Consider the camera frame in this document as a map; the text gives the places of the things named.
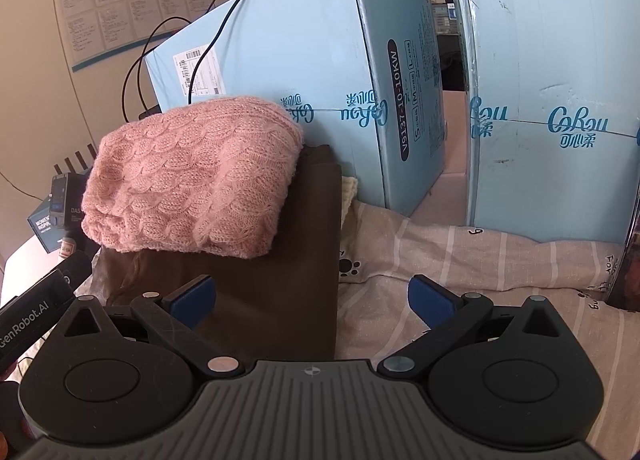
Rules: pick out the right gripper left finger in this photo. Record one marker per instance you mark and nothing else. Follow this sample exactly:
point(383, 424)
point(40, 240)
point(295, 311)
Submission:
point(169, 322)

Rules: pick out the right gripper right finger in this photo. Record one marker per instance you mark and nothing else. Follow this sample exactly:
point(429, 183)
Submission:
point(469, 333)

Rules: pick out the pink knitted sweater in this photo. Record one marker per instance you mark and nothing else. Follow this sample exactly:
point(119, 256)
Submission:
point(210, 177)

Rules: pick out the striped cartoon bed sheet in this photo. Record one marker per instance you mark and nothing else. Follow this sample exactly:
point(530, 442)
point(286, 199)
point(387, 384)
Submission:
point(381, 250)

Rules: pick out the brown folded garment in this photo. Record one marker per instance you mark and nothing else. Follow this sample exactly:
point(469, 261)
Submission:
point(280, 306)

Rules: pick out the small black display device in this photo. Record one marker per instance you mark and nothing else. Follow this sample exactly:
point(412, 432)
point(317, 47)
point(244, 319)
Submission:
point(65, 212)

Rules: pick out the black router with antennas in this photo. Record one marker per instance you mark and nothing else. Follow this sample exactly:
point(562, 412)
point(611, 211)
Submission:
point(79, 161)

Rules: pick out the smartphone leaning on box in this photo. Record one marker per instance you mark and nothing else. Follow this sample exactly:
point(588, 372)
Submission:
point(623, 285)

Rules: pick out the white shipping label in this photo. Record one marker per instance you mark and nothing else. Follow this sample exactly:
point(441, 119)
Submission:
point(198, 75)

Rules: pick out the small light blue box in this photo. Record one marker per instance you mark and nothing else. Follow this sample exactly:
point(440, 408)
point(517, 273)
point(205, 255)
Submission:
point(360, 76)

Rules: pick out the large light blue box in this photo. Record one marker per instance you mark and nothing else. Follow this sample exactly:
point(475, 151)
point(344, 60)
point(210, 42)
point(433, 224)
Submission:
point(554, 116)

